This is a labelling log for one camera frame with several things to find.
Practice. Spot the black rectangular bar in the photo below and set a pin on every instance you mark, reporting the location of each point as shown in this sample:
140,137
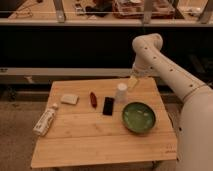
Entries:
108,106

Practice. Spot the green ceramic bowl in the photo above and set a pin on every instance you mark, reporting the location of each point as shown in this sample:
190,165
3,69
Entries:
138,117

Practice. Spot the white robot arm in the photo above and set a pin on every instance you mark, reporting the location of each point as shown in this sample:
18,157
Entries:
195,137

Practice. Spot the dark red oblong object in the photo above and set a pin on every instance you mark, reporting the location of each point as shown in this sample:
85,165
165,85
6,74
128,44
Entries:
93,100

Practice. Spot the wooden shelf with clutter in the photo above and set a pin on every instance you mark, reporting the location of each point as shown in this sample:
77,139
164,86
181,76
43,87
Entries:
179,13

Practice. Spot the white sponge block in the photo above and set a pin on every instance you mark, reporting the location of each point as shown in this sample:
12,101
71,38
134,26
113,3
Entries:
69,99

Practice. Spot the white plastic bottle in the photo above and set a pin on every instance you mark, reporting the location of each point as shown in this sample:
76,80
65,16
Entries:
44,122

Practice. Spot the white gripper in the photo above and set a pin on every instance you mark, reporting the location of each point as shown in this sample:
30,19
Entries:
136,74

